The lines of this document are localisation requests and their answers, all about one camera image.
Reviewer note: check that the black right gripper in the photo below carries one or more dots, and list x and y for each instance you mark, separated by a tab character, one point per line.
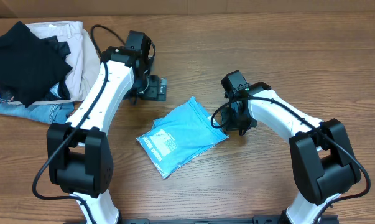
228	126

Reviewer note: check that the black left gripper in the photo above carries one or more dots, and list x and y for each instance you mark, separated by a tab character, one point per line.
152	93

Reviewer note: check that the light blue t-shirt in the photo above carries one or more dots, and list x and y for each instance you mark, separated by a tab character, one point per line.
183	134

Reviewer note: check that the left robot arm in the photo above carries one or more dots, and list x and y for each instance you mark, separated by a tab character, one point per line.
80	161

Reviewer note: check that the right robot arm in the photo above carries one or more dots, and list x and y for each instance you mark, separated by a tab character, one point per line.
323	163

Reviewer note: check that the beige folded trousers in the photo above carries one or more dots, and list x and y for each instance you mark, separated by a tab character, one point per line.
73	43

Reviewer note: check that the blue denim jeans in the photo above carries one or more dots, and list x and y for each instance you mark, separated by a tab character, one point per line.
52	113

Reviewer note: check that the black folded garment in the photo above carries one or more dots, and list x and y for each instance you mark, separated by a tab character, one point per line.
28	65

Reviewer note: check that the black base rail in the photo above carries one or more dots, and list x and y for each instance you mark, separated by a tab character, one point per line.
206	221

